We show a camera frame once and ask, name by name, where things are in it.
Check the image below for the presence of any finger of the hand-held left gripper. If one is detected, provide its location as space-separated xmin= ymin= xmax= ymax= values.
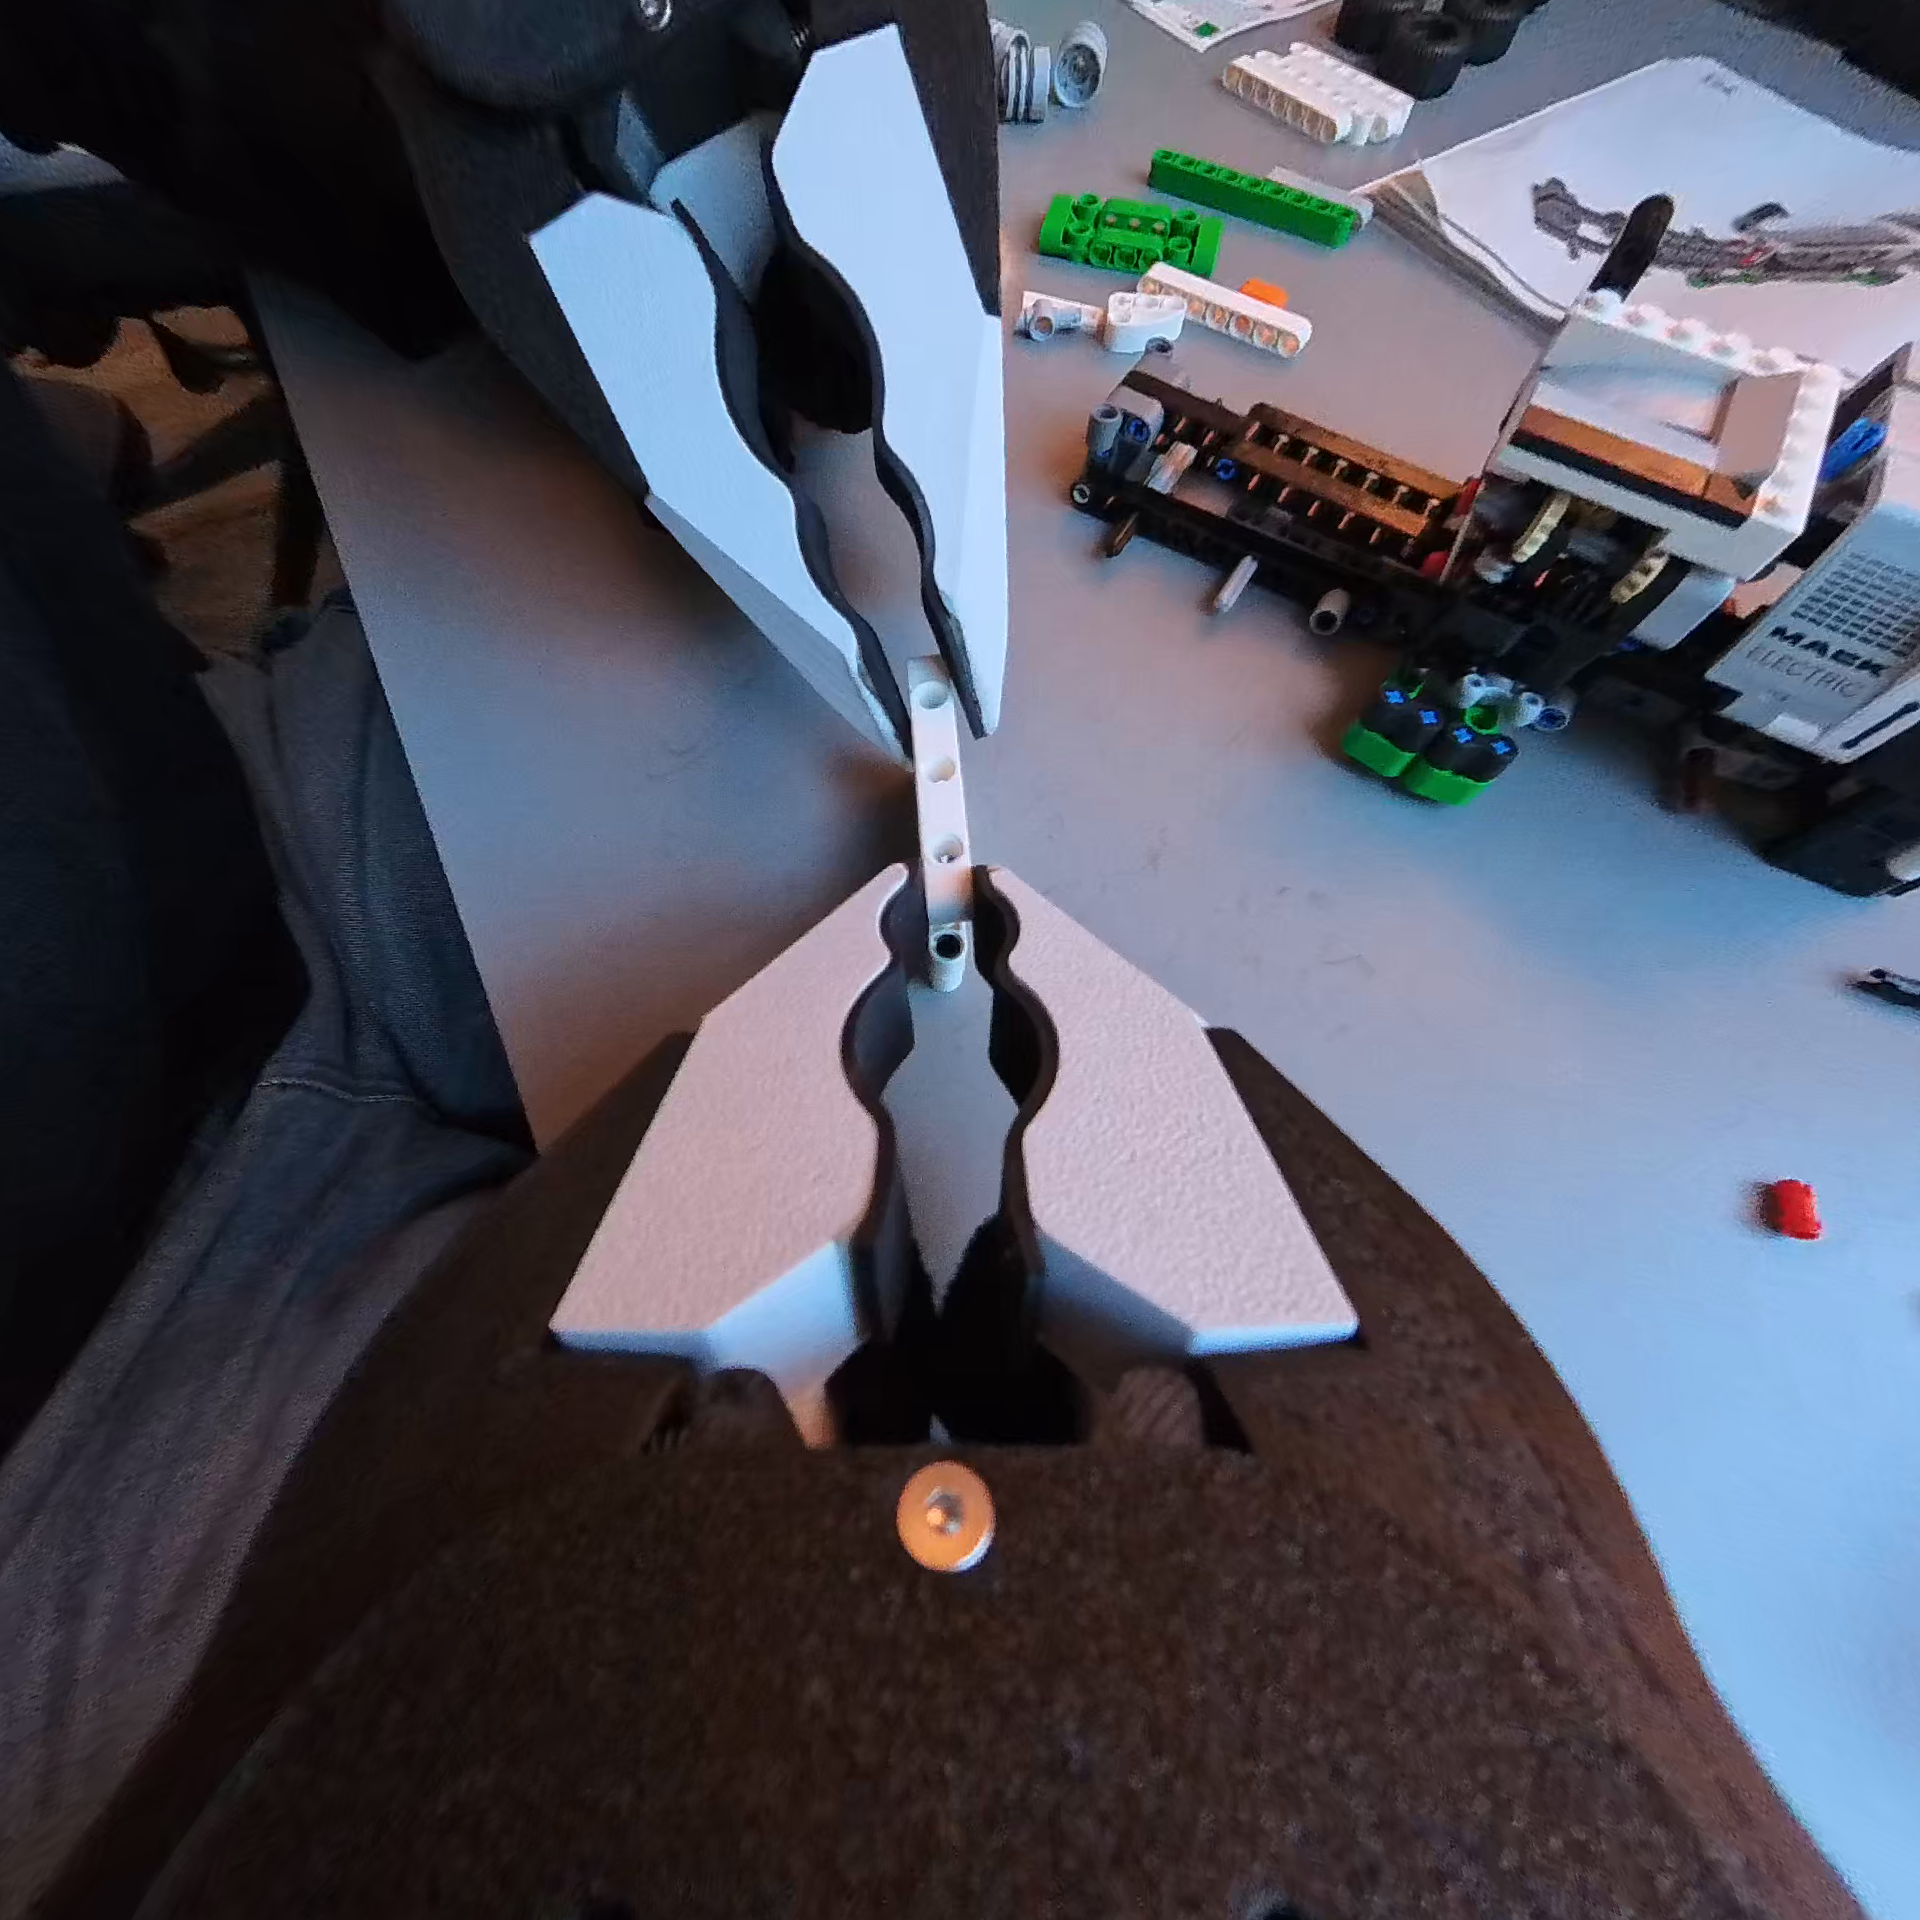
xmin=767 ymin=18 xmax=1011 ymax=743
xmin=527 ymin=191 xmax=922 ymax=763

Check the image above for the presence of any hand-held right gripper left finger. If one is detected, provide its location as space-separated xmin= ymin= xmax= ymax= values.
xmin=549 ymin=863 xmax=922 ymax=1450

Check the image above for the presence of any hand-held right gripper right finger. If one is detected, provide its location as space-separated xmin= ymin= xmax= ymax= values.
xmin=971 ymin=866 xmax=1362 ymax=1359

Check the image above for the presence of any white lego liftarm beam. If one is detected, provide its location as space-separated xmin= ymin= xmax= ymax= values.
xmin=906 ymin=655 xmax=979 ymax=997

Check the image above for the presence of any long white lego beam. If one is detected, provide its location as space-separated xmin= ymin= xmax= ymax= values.
xmin=1137 ymin=261 xmax=1317 ymax=362

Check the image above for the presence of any long green lego beam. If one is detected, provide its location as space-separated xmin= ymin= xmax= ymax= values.
xmin=1146 ymin=149 xmax=1376 ymax=251

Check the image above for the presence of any thick white lego beam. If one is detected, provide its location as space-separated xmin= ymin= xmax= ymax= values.
xmin=1221 ymin=39 xmax=1417 ymax=149

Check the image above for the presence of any green black lego assembly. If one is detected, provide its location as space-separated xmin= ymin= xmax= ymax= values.
xmin=1339 ymin=665 xmax=1579 ymax=806

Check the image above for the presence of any lego truck model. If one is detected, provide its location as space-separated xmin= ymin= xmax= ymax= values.
xmin=1069 ymin=191 xmax=1920 ymax=902

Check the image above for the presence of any lego instruction booklet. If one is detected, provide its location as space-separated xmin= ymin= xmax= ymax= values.
xmin=1353 ymin=55 xmax=1920 ymax=379

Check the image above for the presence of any white paper leaflet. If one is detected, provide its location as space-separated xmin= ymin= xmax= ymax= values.
xmin=1123 ymin=0 xmax=1339 ymax=57

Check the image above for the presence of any person's grey jeans leg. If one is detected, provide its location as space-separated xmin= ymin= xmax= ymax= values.
xmin=0 ymin=358 xmax=540 ymax=1892

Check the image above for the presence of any green lego frame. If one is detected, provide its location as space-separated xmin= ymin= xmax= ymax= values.
xmin=1036 ymin=191 xmax=1224 ymax=276

